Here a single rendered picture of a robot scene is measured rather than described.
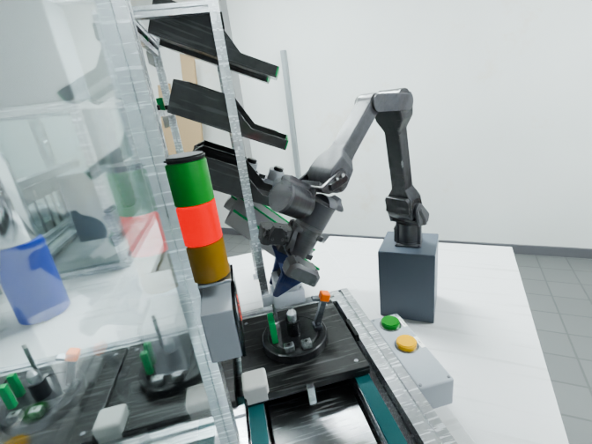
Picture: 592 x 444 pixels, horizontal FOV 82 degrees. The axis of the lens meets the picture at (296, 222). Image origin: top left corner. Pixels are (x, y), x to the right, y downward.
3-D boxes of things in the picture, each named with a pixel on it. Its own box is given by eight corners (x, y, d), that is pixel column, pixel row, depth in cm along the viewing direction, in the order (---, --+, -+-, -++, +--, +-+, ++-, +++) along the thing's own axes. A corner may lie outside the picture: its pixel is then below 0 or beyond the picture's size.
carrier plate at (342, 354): (331, 305, 87) (330, 298, 86) (370, 373, 65) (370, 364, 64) (239, 327, 83) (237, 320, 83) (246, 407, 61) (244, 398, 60)
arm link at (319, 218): (333, 193, 69) (303, 179, 63) (351, 204, 65) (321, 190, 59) (317, 222, 71) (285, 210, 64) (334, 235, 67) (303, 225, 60)
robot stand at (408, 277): (437, 294, 101) (438, 233, 94) (433, 323, 89) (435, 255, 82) (388, 289, 107) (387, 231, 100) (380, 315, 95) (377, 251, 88)
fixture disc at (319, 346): (317, 314, 81) (316, 307, 80) (336, 353, 68) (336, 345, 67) (260, 328, 79) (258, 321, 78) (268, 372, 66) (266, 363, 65)
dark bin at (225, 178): (292, 199, 98) (300, 175, 96) (293, 213, 86) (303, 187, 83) (196, 170, 94) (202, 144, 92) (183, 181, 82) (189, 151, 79)
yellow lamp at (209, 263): (229, 262, 47) (222, 229, 45) (231, 278, 42) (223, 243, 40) (192, 270, 46) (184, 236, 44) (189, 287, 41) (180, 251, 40)
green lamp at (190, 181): (214, 192, 43) (206, 154, 42) (214, 203, 39) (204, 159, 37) (174, 199, 43) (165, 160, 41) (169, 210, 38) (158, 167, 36)
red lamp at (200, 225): (222, 228, 45) (215, 193, 43) (223, 242, 40) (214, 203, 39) (183, 235, 44) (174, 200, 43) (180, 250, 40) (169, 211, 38)
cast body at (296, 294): (300, 291, 72) (297, 261, 70) (306, 301, 68) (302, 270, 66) (262, 299, 71) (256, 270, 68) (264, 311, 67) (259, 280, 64)
